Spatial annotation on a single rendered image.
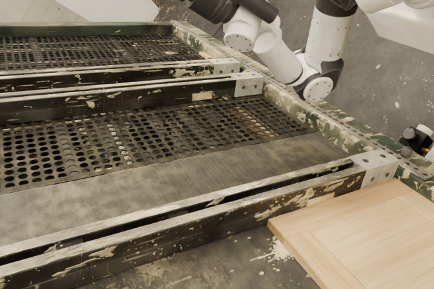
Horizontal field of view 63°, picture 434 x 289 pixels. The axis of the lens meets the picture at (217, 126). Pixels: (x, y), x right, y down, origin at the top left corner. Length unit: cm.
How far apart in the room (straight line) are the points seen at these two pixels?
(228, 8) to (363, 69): 167
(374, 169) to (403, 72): 134
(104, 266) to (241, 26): 50
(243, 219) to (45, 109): 66
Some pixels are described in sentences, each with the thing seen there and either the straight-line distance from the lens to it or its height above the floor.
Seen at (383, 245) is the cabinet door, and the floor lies 108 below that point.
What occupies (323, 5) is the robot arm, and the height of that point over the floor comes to 129.
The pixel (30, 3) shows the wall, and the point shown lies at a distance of 591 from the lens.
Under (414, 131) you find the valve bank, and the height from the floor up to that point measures 79.
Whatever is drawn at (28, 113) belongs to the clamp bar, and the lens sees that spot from 112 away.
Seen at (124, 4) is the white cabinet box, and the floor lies 40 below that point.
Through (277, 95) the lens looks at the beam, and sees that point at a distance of 132.
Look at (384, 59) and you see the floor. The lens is 230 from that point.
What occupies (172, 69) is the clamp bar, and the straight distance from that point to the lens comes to 136.
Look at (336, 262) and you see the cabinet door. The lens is 72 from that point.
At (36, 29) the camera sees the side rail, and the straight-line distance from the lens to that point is 198.
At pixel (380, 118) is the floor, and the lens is 214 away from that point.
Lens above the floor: 184
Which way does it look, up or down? 40 degrees down
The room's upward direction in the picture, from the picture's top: 62 degrees counter-clockwise
